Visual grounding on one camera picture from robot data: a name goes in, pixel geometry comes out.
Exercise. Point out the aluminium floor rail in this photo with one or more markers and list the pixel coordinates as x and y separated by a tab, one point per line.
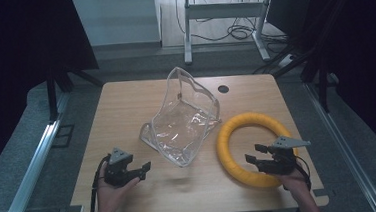
30	177
342	148

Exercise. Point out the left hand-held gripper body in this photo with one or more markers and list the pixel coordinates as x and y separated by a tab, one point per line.
117	172

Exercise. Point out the black curtain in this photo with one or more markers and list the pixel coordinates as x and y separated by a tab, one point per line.
366	56
16	64

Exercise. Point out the white metal desk frame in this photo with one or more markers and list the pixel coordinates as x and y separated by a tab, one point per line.
222	10

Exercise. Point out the black metal stand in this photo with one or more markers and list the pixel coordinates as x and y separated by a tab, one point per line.
52	92
317	67

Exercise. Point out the black floor bracket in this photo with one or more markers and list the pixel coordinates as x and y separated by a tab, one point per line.
63	135

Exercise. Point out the person's left hand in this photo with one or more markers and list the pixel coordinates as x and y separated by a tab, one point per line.
113	194

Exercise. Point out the person's right hand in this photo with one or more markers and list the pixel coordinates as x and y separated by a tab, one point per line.
293	182

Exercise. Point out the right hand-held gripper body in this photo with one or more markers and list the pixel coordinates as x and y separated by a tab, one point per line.
280	161

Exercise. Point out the white power strip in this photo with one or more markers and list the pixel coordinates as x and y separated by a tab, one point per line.
287	60

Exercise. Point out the clear plastic zipper bag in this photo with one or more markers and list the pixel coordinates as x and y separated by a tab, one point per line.
182	123

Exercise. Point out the black round table grommet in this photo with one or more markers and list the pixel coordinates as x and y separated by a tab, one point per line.
223	89

